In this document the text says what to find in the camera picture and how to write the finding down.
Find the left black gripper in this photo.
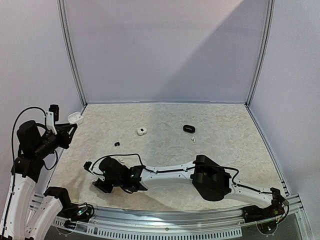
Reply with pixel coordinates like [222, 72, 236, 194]
[33, 122, 77, 158]

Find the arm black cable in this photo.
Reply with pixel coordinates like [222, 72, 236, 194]
[9, 106, 50, 176]
[89, 152, 273, 195]

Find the small white charging case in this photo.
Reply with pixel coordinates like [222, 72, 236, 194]
[136, 127, 148, 136]

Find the white oval charging case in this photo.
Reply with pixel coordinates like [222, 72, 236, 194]
[67, 111, 84, 126]

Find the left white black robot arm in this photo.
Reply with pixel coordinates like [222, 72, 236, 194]
[0, 120, 78, 240]

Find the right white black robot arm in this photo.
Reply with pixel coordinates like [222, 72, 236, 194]
[88, 155, 285, 218]

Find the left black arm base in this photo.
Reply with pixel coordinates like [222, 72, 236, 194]
[58, 202, 95, 223]

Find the black oval charging case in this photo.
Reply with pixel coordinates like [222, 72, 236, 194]
[182, 124, 196, 134]

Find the aluminium front rail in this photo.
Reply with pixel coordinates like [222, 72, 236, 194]
[44, 195, 312, 240]

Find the aluminium corner post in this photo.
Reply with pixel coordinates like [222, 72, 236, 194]
[245, 0, 275, 108]
[57, 0, 88, 108]

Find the left aluminium corner post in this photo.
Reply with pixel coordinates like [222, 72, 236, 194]
[57, 0, 88, 108]

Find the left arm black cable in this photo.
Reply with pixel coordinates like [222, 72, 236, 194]
[9, 106, 50, 176]

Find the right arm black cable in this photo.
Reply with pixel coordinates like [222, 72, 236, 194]
[89, 152, 273, 195]

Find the right aluminium corner post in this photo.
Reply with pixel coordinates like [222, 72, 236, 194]
[245, 0, 275, 108]

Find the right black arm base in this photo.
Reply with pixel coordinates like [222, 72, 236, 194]
[241, 199, 289, 223]

